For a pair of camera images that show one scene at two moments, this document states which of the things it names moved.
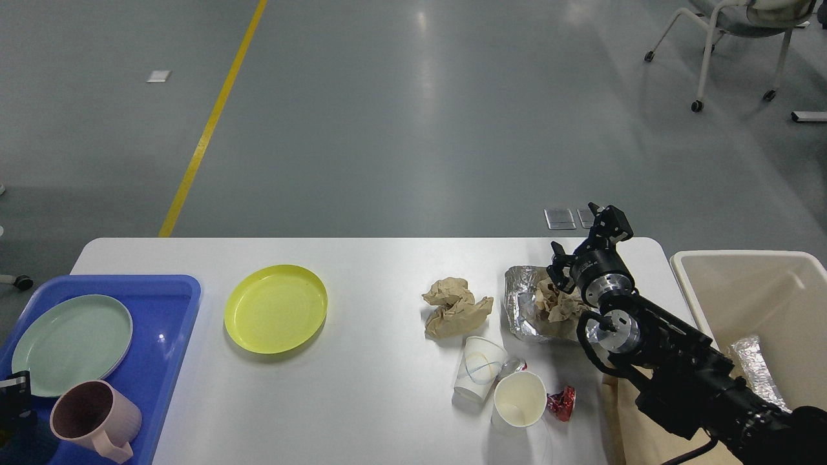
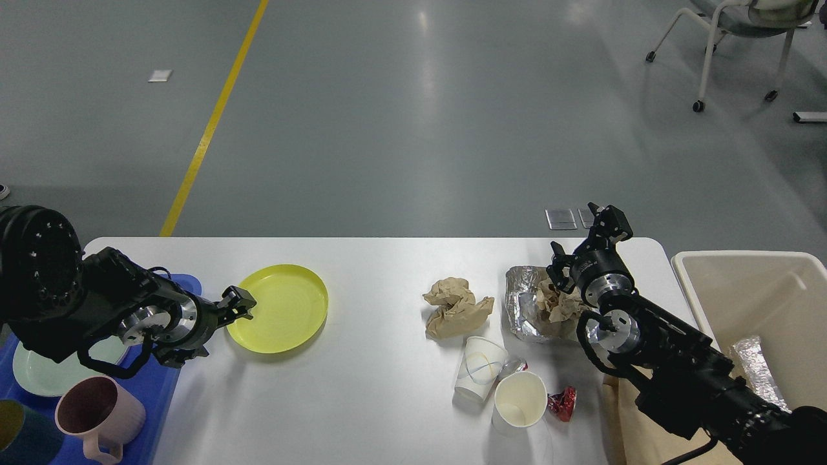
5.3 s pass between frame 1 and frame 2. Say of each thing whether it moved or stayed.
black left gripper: moved
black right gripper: stayed
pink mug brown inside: stayed
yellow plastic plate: stayed
